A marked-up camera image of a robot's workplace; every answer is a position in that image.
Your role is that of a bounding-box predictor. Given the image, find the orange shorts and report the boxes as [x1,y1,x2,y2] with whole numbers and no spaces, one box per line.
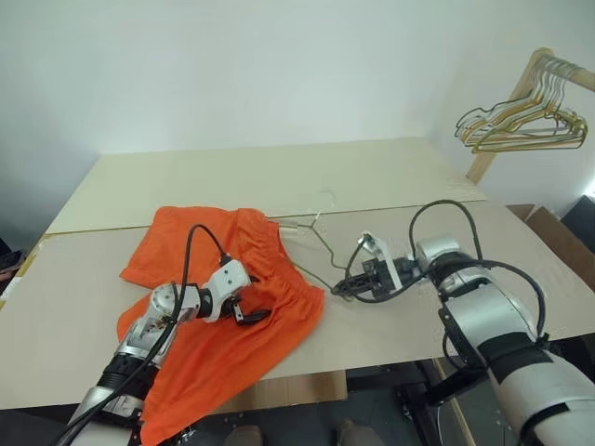
[115,205,326,445]

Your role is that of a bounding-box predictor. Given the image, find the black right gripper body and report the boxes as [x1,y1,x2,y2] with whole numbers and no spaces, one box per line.
[362,258,397,299]

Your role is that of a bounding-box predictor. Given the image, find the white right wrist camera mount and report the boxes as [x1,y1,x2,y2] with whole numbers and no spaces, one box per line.
[356,230,403,290]

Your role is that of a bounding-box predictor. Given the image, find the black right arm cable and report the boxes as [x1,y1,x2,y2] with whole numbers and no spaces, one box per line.
[348,198,550,346]

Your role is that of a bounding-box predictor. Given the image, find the thin wire hanger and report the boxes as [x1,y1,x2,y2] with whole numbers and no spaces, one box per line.
[267,211,368,304]

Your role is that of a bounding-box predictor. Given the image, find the black table frame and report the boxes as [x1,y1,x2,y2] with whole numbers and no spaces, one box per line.
[346,357,490,419]

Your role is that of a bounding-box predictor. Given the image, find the bunch of wire hangers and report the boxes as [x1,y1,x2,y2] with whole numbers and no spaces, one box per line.
[462,59,588,154]

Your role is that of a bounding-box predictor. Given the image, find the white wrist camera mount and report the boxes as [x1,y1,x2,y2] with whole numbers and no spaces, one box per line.
[203,258,253,325]
[356,230,403,290]

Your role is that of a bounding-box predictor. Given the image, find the dark rounded shoe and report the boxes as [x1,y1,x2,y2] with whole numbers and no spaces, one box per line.
[336,417,369,446]
[224,425,265,446]

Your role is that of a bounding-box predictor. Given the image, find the wooden clothes rack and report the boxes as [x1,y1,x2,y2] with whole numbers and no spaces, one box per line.
[466,47,595,183]

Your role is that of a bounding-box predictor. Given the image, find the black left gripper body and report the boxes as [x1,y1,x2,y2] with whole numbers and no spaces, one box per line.
[217,290,248,325]

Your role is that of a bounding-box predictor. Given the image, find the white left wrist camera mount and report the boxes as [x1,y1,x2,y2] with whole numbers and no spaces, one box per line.
[203,258,253,325]

